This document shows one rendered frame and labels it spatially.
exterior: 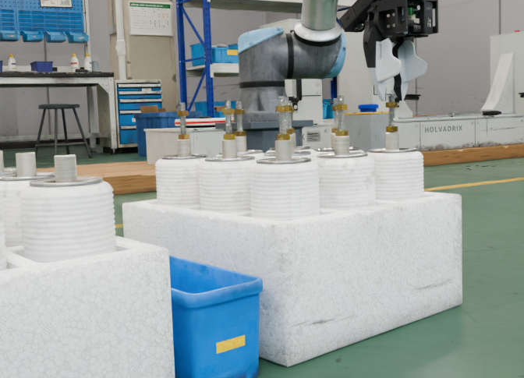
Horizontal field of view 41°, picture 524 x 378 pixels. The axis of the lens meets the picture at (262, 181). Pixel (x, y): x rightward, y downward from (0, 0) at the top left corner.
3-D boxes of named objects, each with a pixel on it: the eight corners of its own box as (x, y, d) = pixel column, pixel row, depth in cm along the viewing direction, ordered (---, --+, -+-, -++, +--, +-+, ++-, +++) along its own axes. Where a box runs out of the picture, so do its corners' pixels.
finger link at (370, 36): (367, 65, 106) (372, 8, 106) (360, 66, 107) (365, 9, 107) (389, 70, 108) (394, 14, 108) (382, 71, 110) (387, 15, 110)
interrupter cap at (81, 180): (19, 187, 74) (18, 181, 74) (85, 181, 79) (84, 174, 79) (45, 192, 68) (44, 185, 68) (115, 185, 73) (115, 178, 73)
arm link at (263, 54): (236, 84, 181) (234, 31, 180) (287, 83, 183) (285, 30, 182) (240, 82, 170) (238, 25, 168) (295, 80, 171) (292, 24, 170)
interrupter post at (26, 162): (13, 180, 83) (12, 153, 83) (33, 178, 85) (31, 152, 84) (20, 181, 81) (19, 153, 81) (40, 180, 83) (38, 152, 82)
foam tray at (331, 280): (126, 309, 116) (121, 203, 114) (295, 270, 141) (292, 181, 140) (287, 369, 87) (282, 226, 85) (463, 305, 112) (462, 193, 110)
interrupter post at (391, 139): (394, 153, 109) (394, 132, 108) (381, 153, 110) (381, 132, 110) (403, 153, 110) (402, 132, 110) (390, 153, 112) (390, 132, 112)
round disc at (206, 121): (164, 128, 357) (164, 118, 357) (217, 126, 373) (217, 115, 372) (190, 128, 331) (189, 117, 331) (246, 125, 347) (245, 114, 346)
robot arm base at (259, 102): (223, 122, 180) (221, 83, 179) (272, 120, 187) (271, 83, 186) (253, 121, 167) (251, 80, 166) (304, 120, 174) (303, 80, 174)
